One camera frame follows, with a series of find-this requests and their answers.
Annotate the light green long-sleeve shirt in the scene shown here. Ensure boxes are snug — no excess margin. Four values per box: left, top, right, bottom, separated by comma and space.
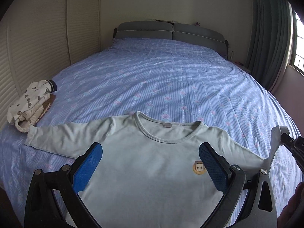
25, 110, 290, 228

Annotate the person's right hand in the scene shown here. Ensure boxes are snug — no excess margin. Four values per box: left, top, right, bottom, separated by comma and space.
277, 182, 303, 227

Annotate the beige knitted folded garment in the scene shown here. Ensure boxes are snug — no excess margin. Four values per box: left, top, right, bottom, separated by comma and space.
14, 93, 51, 133

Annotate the brown folded garment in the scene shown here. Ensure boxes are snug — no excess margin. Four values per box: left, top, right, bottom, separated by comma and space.
30, 94, 56, 126

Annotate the window with metal bars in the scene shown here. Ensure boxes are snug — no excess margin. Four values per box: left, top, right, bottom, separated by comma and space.
288, 3, 303, 75

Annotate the white nightstand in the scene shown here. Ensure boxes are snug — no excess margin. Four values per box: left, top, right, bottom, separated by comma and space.
233, 61, 251, 74

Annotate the white printed folded garment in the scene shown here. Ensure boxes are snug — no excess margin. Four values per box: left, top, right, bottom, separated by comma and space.
7, 80, 57, 125

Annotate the green curtain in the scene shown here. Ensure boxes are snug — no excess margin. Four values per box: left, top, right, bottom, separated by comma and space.
245, 0, 293, 92

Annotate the blue floral striped bedsheet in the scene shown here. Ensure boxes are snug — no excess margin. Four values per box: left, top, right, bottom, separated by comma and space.
1, 38, 302, 226

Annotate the right grey headboard cushion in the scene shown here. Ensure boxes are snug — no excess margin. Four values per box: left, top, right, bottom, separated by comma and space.
173, 23, 227, 53

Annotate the grey headboard cushion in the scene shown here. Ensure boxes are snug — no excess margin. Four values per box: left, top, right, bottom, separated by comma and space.
113, 21, 174, 40
173, 23, 227, 53

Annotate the white louvered wardrobe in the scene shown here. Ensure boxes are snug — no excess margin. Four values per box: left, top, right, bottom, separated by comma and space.
1, 0, 101, 126

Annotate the left grey headboard cushion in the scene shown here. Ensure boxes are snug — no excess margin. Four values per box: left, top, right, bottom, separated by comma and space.
113, 21, 174, 40

